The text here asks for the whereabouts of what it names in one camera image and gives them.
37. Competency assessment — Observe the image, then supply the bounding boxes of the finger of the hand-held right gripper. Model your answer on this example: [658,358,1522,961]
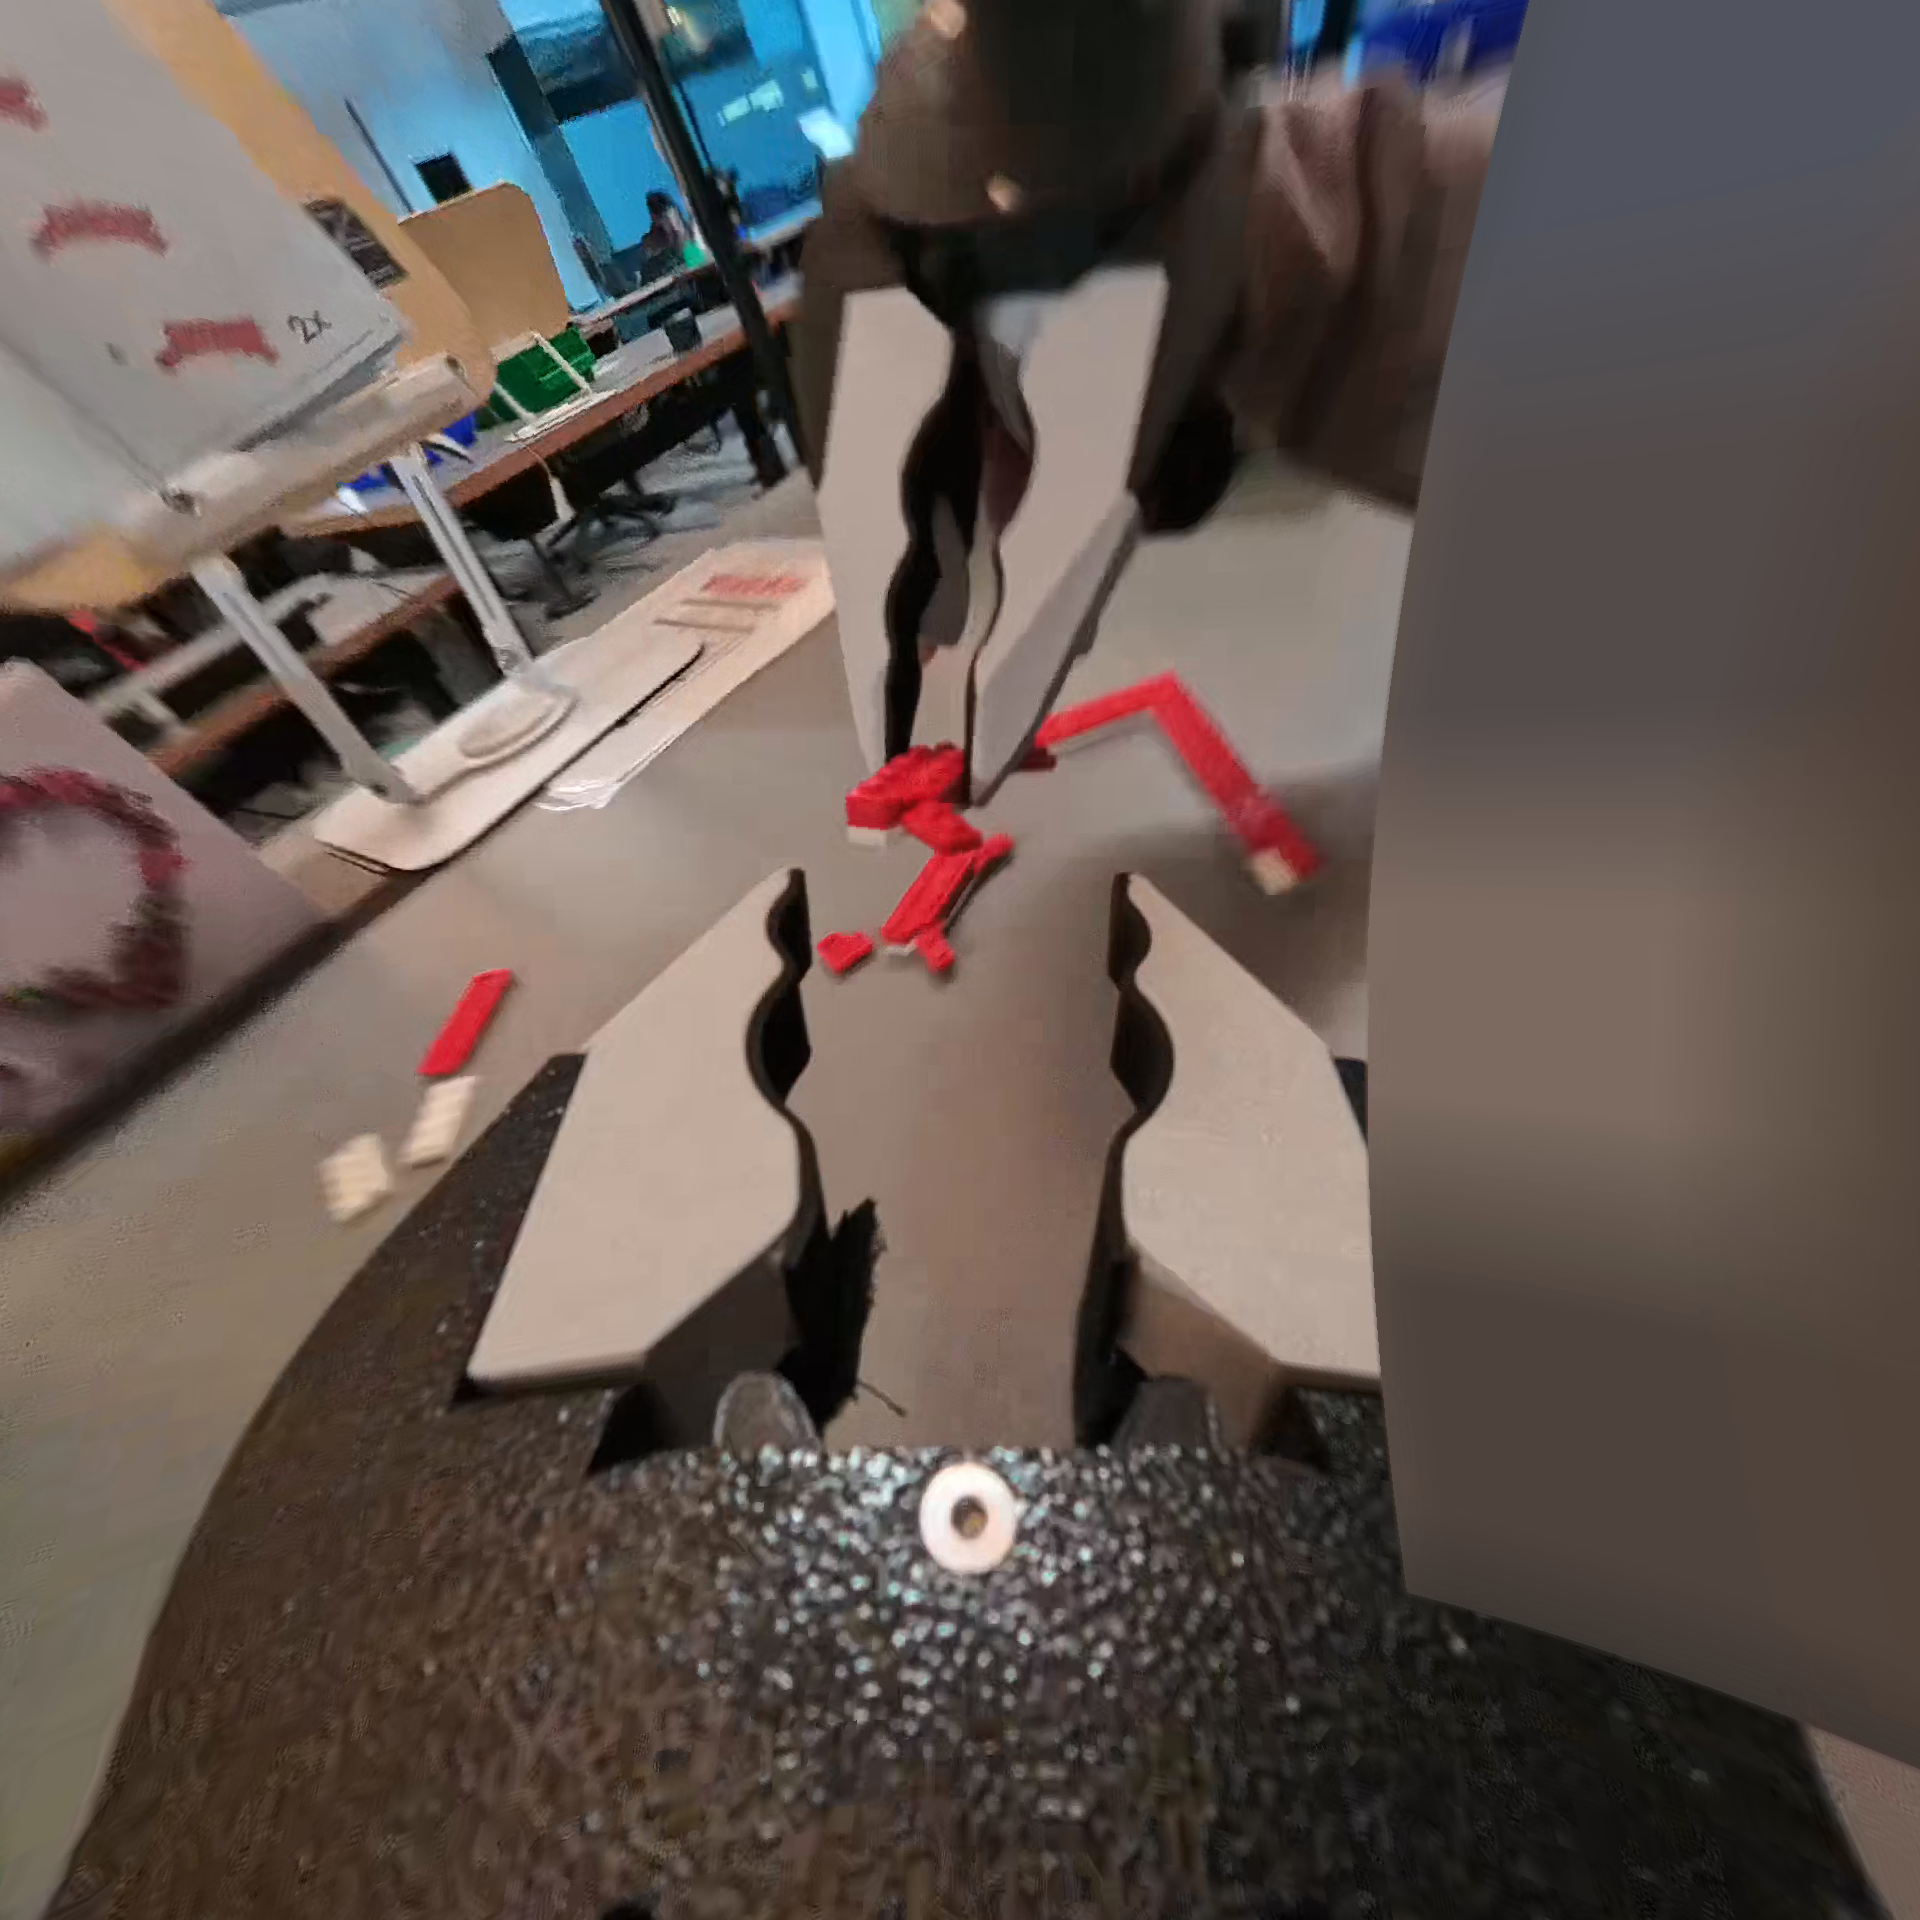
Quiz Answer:
[820,286,978,769]
[960,265,1174,812]

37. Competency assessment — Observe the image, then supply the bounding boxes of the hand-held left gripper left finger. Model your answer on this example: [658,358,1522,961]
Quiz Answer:
[471,868,828,1436]

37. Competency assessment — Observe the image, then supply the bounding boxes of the white toy set box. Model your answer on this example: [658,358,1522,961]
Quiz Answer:
[0,662,339,1201]

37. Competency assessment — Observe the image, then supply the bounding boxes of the person's right forearm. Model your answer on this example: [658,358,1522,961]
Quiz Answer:
[1200,73,1502,520]

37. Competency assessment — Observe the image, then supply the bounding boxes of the brick set instruction booklet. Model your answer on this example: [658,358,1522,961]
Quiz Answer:
[0,0,410,495]

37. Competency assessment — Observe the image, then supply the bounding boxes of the black office chair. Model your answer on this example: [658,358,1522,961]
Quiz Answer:
[466,438,677,617]

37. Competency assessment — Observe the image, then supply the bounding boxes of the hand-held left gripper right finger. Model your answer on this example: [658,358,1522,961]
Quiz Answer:
[1102,874,1382,1444]

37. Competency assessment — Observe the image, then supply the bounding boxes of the red brick assembly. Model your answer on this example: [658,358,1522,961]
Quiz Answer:
[876,830,1018,975]
[845,742,969,854]

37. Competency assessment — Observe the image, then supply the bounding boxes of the white book stand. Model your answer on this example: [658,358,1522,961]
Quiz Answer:
[113,358,707,876]

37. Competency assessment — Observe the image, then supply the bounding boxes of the red angled brick frame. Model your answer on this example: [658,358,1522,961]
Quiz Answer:
[1033,678,1325,895]

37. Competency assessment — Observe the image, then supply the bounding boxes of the background office desk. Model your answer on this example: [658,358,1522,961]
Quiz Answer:
[286,286,811,546]

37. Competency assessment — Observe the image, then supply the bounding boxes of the clear plastic bag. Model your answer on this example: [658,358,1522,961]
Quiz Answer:
[547,541,836,812]

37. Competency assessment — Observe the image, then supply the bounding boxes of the black partition label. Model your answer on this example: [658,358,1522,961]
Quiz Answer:
[313,199,410,297]

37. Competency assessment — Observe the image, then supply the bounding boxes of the small green storage bins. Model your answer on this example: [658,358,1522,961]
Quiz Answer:
[491,321,596,423]

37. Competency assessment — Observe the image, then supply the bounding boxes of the small wooden panel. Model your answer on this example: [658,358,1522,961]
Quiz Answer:
[397,185,577,354]

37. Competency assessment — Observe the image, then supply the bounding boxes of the wide long red plate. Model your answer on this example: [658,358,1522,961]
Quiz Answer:
[416,971,517,1079]

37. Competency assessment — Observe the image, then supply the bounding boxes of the black vertical pole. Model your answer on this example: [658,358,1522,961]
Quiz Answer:
[600,0,790,489]

